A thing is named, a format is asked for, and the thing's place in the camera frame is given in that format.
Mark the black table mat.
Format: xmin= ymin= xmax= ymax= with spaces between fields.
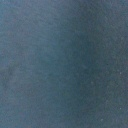
xmin=0 ymin=0 xmax=128 ymax=128

